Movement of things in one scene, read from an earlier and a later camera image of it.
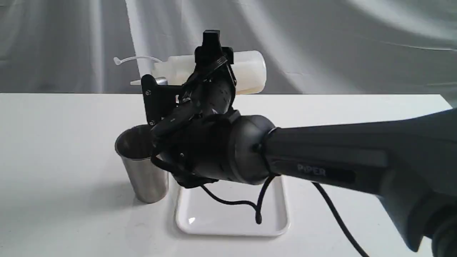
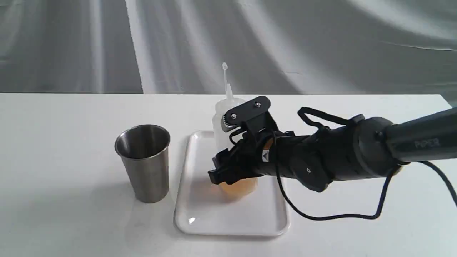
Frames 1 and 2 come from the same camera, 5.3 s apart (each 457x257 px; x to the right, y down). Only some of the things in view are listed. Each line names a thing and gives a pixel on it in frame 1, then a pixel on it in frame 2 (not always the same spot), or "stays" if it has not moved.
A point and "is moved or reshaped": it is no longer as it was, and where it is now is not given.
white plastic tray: [199, 213] stays
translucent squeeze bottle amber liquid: [250, 69] is moved or reshaped
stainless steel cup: [150, 180] stays
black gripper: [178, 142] -> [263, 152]
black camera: [158, 99] -> [253, 115]
